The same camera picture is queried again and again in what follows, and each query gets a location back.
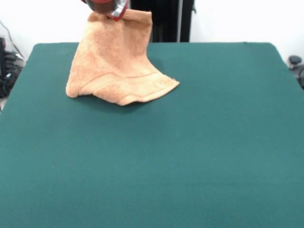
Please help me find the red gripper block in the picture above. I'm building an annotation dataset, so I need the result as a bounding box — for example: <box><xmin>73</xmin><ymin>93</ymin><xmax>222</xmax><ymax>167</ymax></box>
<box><xmin>106</xmin><ymin>0</ymin><xmax>131</xmax><ymax>22</ymax></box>

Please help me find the tan terry towel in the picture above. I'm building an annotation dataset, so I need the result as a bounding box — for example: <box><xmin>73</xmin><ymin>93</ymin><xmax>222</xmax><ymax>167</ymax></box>
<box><xmin>66</xmin><ymin>9</ymin><xmax>181</xmax><ymax>106</ymax></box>

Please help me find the dark green table cloth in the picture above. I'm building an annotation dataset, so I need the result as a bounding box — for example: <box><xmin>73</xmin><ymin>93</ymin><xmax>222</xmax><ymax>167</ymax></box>
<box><xmin>0</xmin><ymin>42</ymin><xmax>304</xmax><ymax>228</ymax></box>

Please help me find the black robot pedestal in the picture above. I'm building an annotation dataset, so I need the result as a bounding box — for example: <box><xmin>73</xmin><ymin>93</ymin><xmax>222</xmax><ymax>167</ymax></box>
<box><xmin>129</xmin><ymin>0</ymin><xmax>198</xmax><ymax>43</ymax></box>

